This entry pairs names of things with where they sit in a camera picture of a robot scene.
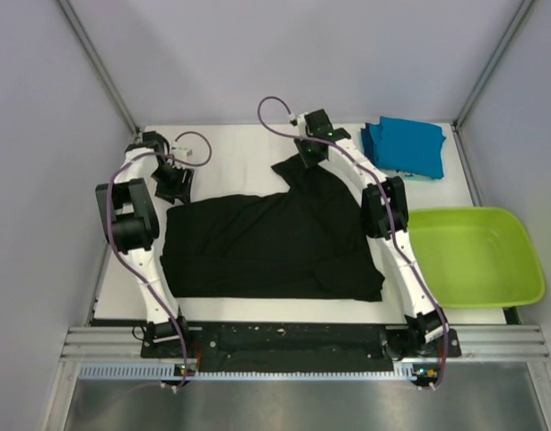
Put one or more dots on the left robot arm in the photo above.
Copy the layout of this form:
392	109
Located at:
133	206

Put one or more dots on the aluminium frame post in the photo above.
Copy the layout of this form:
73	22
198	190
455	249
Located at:
517	22
100	70

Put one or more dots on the green plastic basin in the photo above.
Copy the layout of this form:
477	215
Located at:
476	257

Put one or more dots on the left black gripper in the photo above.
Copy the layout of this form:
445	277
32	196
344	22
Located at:
179	189

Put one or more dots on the dark blue folded shirt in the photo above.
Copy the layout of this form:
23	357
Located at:
371	138

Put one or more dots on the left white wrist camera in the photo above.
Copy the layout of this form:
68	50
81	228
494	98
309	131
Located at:
180	152

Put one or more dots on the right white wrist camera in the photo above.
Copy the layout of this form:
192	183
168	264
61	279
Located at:
297	120

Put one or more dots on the right aluminium frame post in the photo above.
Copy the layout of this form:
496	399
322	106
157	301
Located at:
517	22

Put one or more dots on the black t shirt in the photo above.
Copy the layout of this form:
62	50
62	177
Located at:
305	243

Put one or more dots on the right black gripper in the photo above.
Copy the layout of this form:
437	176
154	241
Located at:
308	162

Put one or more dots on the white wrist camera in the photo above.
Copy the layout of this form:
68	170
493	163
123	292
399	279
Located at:
297	120
180	152

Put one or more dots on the light blue cable duct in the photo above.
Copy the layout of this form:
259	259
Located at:
174	373

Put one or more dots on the left aluminium frame post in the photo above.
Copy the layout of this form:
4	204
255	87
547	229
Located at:
100	70

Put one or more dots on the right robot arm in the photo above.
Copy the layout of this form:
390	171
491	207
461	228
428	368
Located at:
385	220

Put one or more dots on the light teal folded shirt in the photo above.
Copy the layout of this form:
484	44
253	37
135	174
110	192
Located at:
409	176

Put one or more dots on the top blue folded shirt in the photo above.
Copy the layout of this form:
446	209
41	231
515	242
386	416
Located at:
409	146

